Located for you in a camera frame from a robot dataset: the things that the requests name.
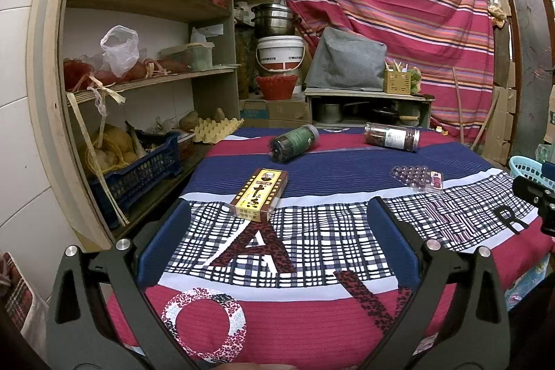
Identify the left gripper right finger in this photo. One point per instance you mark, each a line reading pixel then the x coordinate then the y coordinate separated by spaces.
pixel 475 333

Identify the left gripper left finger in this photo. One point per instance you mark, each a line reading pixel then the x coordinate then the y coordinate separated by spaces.
pixel 80 332

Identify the purple blister pack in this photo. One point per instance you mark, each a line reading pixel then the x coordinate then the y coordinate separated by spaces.
pixel 419 178

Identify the light blue plastic basket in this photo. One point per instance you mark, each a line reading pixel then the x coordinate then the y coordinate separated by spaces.
pixel 531 169

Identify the dark blue crate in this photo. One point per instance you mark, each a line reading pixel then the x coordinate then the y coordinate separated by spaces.
pixel 126 176

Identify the white label spice jar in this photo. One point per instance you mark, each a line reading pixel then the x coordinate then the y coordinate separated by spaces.
pixel 394 137

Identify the yellow utensil holder box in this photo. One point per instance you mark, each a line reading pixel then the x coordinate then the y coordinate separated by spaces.
pixel 397 82

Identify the patterned blanket table cover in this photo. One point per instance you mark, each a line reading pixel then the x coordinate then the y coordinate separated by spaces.
pixel 312 288

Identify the yellow rectangular box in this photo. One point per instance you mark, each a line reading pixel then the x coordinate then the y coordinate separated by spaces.
pixel 259 196

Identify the egg carton tray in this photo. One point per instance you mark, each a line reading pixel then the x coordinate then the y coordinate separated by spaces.
pixel 211 132

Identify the grey cushion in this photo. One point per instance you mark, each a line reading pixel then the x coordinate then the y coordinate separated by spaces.
pixel 348 61

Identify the green label jar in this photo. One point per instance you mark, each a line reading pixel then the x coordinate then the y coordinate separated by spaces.
pixel 293 143

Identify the cardboard box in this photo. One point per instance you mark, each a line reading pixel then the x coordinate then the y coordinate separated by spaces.
pixel 288 114

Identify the large wooden shelving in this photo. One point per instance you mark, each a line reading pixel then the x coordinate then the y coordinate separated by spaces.
pixel 48 99

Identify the white plastic bag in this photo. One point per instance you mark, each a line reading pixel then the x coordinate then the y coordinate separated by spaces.
pixel 120 49

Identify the clear food container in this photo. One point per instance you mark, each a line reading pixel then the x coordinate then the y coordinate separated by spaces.
pixel 197 56

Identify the red plastic basin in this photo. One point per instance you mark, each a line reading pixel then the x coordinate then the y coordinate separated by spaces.
pixel 277 87

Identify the white plastic bucket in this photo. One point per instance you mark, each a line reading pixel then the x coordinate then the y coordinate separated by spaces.
pixel 280 53

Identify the steel pot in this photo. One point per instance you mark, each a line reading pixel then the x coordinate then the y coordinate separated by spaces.
pixel 273 20

